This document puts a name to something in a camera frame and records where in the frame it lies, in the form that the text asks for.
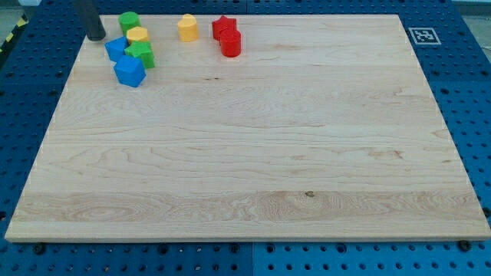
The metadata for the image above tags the blue cube block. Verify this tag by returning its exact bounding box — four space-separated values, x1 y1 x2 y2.
114 55 146 87

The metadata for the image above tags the blue triangle block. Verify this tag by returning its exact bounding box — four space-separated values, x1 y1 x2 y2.
104 36 128 62

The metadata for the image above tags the wooden board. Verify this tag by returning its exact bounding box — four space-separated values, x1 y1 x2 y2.
5 15 490 243

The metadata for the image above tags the red cylinder block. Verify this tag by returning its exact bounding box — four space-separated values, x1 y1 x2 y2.
219 29 242 58

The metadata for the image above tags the red star block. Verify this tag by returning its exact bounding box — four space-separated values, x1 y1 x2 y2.
212 15 237 41

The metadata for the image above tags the yellow heart block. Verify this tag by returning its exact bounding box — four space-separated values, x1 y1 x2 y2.
177 14 199 42

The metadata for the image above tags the green star block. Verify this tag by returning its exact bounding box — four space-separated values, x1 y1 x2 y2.
124 41 155 69

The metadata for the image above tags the yellow hexagon block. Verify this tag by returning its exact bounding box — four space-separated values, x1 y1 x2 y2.
126 26 150 44

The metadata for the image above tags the green cylinder block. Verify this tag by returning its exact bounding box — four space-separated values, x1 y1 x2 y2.
118 11 141 35

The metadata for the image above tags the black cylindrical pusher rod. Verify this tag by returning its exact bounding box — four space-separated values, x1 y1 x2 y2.
73 0 106 41

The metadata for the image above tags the white fiducial marker tag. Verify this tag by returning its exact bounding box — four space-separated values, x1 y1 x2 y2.
408 27 441 45

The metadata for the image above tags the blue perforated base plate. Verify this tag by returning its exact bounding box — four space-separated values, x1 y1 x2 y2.
1 0 490 275

